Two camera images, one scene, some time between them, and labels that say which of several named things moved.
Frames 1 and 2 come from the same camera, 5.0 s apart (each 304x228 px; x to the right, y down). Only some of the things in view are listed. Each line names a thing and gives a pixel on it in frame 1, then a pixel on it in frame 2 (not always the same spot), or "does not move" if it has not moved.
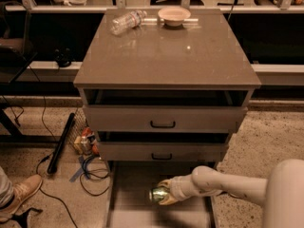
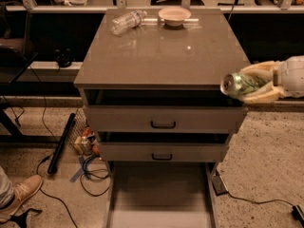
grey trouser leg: [7, 192] does not move
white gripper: [180, 189] to [292, 76]
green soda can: [159, 194] to [236, 84]
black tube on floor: [51, 168] does not move
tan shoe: [23, 190] does not move
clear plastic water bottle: [128, 21] does not move
